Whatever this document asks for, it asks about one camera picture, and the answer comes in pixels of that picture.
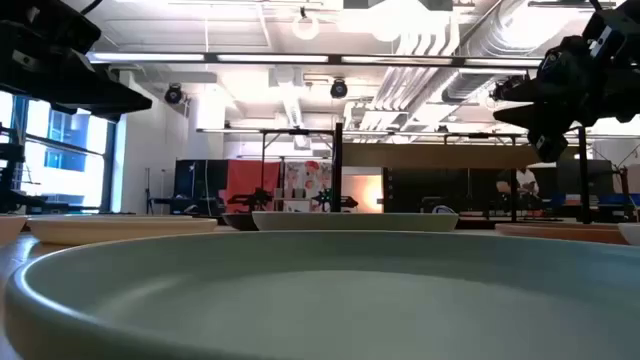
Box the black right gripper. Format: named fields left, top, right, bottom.
left=493, top=35, right=640, bottom=132

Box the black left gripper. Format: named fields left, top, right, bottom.
left=0, top=47, right=154, bottom=124

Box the cream white plate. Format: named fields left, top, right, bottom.
left=27, top=214, right=219, bottom=247

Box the terracotta plate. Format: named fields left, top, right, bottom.
left=494, top=222, right=630, bottom=246

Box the dark brown plate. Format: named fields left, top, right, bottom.
left=221, top=213, right=261, bottom=232

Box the sage green plate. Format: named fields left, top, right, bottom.
left=2, top=229, right=640, bottom=360

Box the black ceiling lamp cluster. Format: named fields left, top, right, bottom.
left=489, top=73, right=532, bottom=101

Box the white LED light strip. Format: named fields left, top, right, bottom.
left=217, top=53, right=330, bottom=64
left=464, top=57, right=544, bottom=68
left=341, top=55, right=454, bottom=66
left=92, top=52, right=206, bottom=63

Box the person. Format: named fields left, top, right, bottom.
left=497, top=167, right=542, bottom=211

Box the black ceiling spotlight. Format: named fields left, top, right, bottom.
left=163, top=82, right=185, bottom=106
left=329, top=77, right=350, bottom=100

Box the black machine stand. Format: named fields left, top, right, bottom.
left=0, top=142, right=26, bottom=214

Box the black partition panel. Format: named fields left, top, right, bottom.
left=173, top=158, right=229, bottom=217

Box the blue table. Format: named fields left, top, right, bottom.
left=547, top=192, right=640, bottom=210

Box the wide black partition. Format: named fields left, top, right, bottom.
left=382, top=168, right=501, bottom=216

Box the red partition panel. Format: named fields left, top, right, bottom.
left=225, top=159, right=281, bottom=214

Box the floral partition panel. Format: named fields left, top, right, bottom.
left=283, top=160, right=334, bottom=201

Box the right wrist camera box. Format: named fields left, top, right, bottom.
left=527, top=127, right=570, bottom=164

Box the silver ventilation duct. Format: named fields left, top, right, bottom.
left=442, top=0, right=589, bottom=104

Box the wooden shelf with black frame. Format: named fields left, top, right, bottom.
left=332, top=122, right=594, bottom=231

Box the black overhead frame bar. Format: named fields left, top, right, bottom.
left=87, top=51, right=544, bottom=69

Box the black background rig frame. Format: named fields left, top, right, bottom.
left=196, top=127, right=336, bottom=201

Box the white ring lamp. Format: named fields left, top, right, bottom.
left=291, top=13, right=321, bottom=42

